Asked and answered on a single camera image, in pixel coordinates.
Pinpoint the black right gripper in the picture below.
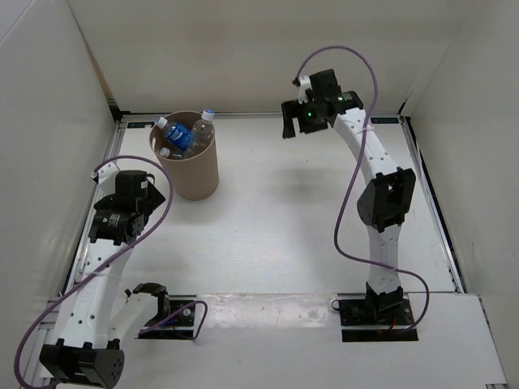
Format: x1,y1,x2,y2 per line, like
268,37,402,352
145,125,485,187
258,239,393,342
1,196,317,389
281,97,328,140

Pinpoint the blue Pocari Sweat bottle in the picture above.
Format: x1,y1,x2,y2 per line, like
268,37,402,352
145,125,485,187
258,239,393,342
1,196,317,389
156,117,191,152

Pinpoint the clear unlabelled plastic bottle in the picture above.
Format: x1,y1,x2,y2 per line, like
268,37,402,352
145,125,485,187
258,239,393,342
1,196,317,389
184,109,215,159

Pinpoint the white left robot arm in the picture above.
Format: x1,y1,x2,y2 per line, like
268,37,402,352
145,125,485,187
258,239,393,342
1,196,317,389
39,164,171,388

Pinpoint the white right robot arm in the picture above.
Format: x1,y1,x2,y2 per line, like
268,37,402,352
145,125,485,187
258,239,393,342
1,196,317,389
281,69,416,325

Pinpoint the brown cylindrical paper bin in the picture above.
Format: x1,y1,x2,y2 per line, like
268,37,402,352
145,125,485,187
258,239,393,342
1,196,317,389
149,111,219,201

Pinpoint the left blue corner sticker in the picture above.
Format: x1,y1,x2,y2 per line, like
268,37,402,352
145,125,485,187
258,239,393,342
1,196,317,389
127,122,155,129

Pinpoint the blue corner sticker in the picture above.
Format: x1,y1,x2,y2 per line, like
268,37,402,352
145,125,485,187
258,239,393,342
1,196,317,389
371,117,400,125
127,122,155,129

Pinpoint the right blue corner sticker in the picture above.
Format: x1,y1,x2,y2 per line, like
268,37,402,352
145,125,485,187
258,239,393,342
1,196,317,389
371,117,400,125

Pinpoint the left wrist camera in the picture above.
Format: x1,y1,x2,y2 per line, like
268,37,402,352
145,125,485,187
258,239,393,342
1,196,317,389
91,162,120,196

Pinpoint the rear aluminium table rail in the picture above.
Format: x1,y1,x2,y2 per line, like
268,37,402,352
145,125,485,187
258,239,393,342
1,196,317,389
121,111,399,122

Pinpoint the aluminium table rail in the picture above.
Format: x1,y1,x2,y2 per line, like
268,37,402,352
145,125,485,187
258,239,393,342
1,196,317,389
45,119,124,308
400,115,466,293
121,111,399,122

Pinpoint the left aluminium table rail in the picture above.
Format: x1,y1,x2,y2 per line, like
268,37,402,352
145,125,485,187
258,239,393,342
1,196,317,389
45,119,124,308

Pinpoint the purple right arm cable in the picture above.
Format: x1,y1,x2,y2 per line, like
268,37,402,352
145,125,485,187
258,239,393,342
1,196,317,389
291,45,431,334

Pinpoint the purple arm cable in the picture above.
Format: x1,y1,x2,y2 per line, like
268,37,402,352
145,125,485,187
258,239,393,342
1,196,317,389
291,45,431,334
14,156,208,389

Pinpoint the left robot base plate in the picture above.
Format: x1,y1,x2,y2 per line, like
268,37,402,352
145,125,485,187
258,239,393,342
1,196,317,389
137,295,196,340

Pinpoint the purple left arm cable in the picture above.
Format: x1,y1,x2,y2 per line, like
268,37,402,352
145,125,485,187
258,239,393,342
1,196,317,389
14,156,208,389

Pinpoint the right aluminium table rail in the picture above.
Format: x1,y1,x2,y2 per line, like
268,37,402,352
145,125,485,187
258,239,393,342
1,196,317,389
400,115,466,293

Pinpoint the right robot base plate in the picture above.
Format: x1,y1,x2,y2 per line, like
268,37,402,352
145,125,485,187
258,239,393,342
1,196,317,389
331,295,418,343

